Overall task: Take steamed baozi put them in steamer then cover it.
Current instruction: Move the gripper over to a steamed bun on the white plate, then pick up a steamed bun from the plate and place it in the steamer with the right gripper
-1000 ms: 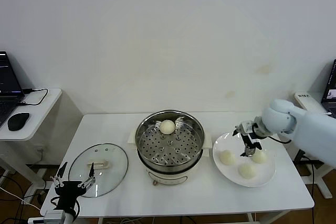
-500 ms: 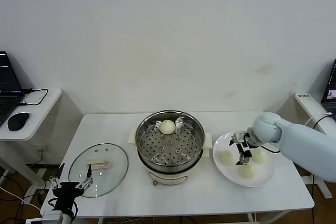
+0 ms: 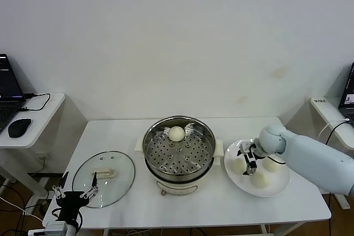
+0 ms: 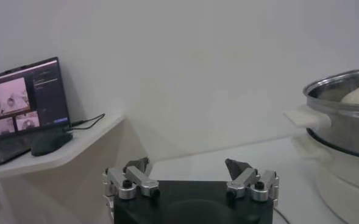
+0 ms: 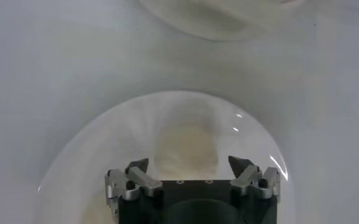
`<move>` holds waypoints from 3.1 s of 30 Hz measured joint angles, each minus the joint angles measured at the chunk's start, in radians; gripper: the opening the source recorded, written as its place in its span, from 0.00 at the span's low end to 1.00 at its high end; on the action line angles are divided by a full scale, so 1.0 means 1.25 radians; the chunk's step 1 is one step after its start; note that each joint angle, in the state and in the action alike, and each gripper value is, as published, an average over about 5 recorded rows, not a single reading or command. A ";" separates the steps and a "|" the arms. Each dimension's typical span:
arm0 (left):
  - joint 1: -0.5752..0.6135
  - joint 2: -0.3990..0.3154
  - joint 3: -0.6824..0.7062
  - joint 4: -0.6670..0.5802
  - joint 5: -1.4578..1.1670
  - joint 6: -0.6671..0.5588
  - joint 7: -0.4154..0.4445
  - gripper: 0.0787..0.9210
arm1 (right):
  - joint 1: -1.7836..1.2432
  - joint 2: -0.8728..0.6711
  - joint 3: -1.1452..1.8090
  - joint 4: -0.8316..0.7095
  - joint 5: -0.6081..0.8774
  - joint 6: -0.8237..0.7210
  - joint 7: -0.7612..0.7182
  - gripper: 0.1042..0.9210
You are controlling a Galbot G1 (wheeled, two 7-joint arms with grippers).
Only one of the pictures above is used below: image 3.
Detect black laptop with dark screen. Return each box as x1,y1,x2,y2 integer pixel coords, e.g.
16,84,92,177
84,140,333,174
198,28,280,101
0,53,27,134

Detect white floor cable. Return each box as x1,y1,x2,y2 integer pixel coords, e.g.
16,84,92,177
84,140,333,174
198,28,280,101
0,196,45,222

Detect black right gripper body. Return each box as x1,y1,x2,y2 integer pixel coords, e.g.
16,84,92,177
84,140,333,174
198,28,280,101
239,141,263,162

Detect round white plate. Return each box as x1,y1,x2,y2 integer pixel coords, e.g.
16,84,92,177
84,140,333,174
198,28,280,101
223,138,292,198

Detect black computer mouse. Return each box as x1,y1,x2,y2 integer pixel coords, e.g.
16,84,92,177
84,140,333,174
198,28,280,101
8,118,33,139

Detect stainless steel steamer basket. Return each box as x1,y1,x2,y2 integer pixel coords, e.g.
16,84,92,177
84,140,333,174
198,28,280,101
143,116,217,175

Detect cream electric cooking pot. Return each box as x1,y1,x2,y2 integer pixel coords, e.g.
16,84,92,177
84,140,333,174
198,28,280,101
134,139,224,197

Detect round glass pot lid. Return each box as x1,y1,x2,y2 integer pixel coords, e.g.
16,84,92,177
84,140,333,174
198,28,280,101
72,151,136,209

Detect black floor cable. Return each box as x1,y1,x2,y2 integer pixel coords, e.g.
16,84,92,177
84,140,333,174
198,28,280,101
0,183,28,214

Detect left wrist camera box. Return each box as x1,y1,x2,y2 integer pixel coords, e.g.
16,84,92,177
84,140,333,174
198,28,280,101
29,221,69,236

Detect white side desk with mouse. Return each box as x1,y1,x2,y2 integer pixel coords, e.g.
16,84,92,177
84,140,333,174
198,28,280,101
0,93,66,201

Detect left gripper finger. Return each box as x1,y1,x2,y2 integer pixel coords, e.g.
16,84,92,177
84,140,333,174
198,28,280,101
80,171,100,200
52,171,70,199

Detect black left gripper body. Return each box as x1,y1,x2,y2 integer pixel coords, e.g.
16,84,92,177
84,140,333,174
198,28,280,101
56,191,91,222

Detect white steamed baozi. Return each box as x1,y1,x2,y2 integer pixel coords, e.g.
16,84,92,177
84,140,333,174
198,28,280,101
262,157,283,172
231,159,248,175
250,172,270,190
168,126,185,142

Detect white desk cable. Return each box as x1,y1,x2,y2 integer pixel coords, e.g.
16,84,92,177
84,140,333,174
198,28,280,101
317,119,350,140

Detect black laptop with lit screen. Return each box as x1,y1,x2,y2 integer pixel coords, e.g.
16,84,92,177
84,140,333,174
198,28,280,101
338,63,354,128

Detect white side desk with label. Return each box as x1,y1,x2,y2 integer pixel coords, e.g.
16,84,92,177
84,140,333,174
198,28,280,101
309,97,354,211

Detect black laptop charger cable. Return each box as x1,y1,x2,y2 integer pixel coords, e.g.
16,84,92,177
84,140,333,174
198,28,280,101
18,93,53,113

